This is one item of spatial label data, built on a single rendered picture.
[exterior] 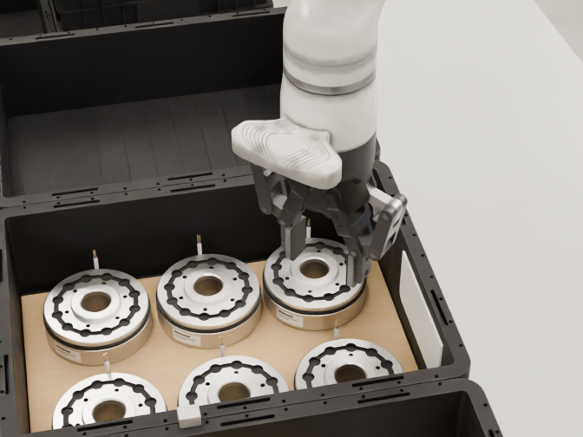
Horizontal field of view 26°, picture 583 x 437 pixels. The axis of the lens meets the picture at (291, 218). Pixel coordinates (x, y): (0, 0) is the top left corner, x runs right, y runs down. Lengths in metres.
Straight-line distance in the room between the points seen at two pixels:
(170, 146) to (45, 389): 0.38
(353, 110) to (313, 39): 0.07
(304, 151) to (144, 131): 0.60
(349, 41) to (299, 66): 0.04
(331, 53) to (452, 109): 0.86
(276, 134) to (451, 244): 0.63
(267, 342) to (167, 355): 0.10
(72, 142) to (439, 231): 0.45
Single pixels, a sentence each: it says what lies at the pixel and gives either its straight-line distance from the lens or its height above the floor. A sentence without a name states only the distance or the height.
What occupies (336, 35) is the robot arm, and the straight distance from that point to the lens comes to 0.90.
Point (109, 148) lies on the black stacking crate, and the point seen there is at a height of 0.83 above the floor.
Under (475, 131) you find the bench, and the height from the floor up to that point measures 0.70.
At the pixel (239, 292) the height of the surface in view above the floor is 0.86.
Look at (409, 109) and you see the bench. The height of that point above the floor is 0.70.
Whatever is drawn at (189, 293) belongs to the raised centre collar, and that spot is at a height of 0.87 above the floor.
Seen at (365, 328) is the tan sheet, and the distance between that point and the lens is 1.25.
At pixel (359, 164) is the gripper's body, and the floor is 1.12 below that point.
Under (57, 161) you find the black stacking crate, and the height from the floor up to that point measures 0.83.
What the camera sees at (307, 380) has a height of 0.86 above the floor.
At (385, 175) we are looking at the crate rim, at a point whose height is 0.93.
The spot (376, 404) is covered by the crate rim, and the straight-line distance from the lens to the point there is 1.06.
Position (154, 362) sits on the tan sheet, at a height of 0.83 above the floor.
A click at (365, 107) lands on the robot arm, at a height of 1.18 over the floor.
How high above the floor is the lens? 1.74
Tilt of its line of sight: 42 degrees down
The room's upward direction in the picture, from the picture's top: straight up
